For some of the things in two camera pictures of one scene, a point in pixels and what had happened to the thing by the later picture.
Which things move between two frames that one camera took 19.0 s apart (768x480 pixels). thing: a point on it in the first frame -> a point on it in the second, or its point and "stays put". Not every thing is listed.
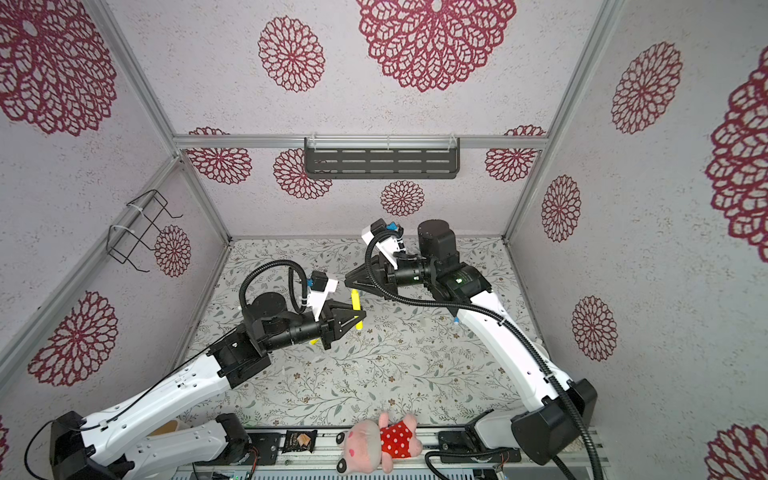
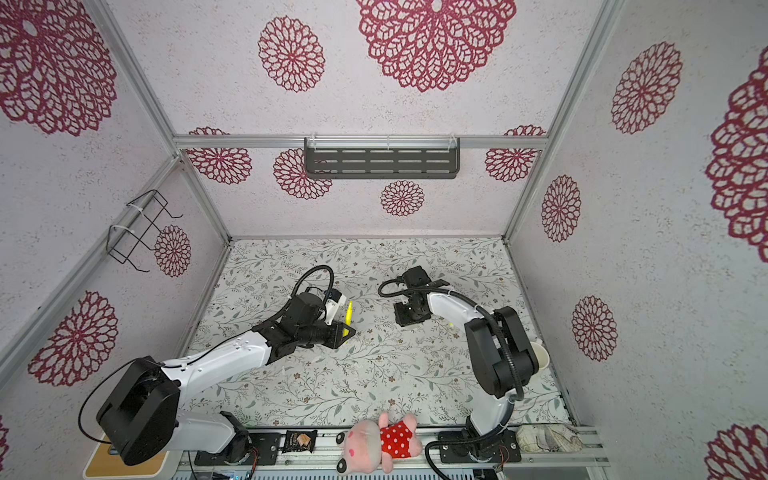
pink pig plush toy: (367, 444) stays put
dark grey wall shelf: (382, 157) stays put
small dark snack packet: (299, 441) stays put
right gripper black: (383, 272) -> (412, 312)
